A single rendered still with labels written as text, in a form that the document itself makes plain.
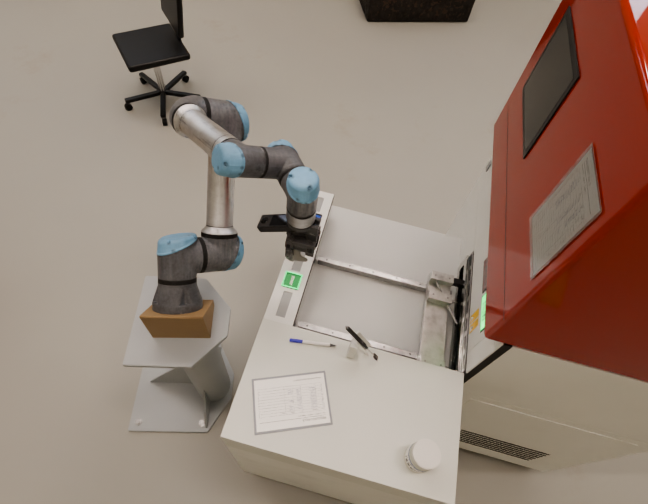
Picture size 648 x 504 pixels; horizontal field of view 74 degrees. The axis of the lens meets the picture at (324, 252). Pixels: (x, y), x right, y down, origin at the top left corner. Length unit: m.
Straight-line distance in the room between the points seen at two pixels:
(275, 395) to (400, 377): 0.36
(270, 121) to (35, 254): 1.75
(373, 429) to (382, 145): 2.37
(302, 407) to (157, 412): 1.16
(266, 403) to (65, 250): 1.89
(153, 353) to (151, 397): 0.83
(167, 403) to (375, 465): 1.29
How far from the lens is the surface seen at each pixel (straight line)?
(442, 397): 1.34
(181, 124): 1.25
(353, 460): 1.24
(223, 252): 1.39
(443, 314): 1.53
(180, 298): 1.36
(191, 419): 2.25
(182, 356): 1.47
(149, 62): 3.16
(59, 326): 2.62
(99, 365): 2.46
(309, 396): 1.25
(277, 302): 1.36
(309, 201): 0.99
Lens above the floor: 2.18
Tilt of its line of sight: 57 degrees down
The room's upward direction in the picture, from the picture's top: 10 degrees clockwise
